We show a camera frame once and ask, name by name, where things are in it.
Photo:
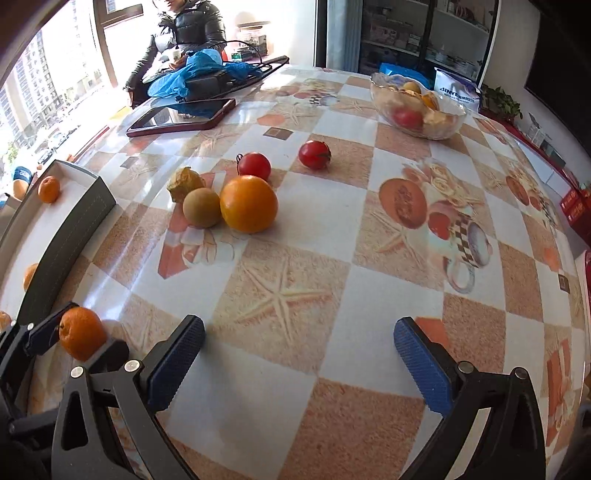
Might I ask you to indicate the dark-framed window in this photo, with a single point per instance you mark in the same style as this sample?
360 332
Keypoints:
55 69

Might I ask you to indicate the red gift box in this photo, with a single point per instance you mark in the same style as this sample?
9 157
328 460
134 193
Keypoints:
575 207

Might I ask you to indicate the glass-door display cabinet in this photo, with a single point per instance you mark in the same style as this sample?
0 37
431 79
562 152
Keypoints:
429 32

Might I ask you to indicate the clear glass bowl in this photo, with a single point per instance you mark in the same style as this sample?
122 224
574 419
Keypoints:
418 131

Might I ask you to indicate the green potted plant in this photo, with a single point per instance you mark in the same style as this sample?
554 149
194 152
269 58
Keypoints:
501 102

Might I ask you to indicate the clear storage container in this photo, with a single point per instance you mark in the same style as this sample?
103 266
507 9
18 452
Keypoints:
251 42

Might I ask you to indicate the small white carton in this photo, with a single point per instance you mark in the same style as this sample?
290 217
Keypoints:
535 130

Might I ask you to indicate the small tangerine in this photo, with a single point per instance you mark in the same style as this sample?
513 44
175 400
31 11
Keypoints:
429 100
4 321
48 189
82 333

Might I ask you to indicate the white printed bag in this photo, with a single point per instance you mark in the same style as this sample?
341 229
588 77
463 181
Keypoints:
455 92

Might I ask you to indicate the physalis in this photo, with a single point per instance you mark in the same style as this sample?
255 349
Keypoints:
184 183
439 123

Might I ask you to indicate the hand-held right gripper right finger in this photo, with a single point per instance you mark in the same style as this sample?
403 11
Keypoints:
422 369

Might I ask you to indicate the white low cabinet red top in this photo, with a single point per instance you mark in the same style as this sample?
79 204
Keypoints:
545 164

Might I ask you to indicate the grey cardboard tray box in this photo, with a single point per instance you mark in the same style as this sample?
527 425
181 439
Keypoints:
69 240

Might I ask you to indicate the brown potato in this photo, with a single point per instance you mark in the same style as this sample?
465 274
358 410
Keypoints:
202 208

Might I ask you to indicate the tablet in red case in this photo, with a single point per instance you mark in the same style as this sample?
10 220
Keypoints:
182 117

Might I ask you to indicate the yellow pear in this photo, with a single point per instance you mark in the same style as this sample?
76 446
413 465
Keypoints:
411 87

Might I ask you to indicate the white paper cup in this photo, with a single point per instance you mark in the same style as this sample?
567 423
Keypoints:
175 54

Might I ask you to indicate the black wall television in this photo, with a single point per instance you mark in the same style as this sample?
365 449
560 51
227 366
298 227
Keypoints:
563 60

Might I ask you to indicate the red tomato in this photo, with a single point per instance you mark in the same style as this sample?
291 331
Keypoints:
315 154
407 118
254 165

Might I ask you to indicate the blue plastic box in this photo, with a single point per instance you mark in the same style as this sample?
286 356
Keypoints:
401 71

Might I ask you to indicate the grey curtain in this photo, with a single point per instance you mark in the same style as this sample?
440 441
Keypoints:
337 32

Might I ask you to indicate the large orange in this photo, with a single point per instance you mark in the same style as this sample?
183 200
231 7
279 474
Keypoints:
31 276
248 203

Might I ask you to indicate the small grey-green carton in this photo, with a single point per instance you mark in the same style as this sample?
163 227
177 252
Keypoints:
552 152

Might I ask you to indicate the blue plastic bag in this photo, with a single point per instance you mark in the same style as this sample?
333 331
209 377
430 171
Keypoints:
194 69

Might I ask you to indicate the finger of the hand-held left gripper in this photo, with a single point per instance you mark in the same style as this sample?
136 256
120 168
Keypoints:
113 353
44 332

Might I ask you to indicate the black power bank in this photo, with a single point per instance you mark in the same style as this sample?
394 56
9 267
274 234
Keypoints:
207 86

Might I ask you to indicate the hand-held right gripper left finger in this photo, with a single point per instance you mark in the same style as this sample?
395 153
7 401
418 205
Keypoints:
178 360

